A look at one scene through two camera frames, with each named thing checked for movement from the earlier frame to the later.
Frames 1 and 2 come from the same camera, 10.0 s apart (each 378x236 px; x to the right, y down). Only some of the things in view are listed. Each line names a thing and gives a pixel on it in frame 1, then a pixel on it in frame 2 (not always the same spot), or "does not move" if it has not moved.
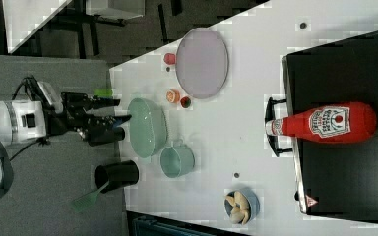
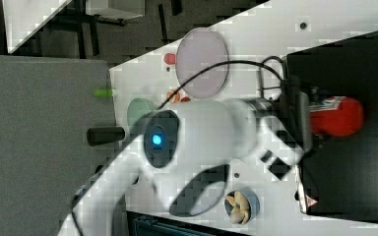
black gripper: (74, 115) → (295, 114)
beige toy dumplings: (239, 212) does not move
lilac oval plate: (202, 63) does not move
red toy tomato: (169, 58) does not move
